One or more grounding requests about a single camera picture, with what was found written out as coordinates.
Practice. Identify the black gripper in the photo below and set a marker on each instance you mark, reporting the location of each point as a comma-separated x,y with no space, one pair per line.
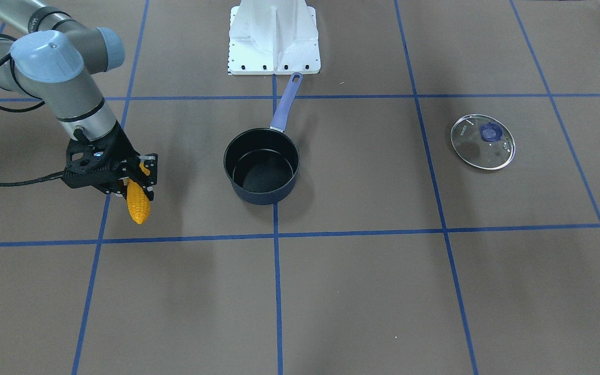
123,149

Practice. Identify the yellow corn cob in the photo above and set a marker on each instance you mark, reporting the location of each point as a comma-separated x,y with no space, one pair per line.
138,204

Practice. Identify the glass lid purple knob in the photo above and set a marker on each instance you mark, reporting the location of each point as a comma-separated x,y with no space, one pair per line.
483,142

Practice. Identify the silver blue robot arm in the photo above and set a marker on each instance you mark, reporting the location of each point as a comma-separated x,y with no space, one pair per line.
54,61

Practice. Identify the dark blue saucepan purple handle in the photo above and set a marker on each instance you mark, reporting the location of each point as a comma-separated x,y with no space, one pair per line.
262,163

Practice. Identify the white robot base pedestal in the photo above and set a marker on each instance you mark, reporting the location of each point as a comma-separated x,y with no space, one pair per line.
273,37

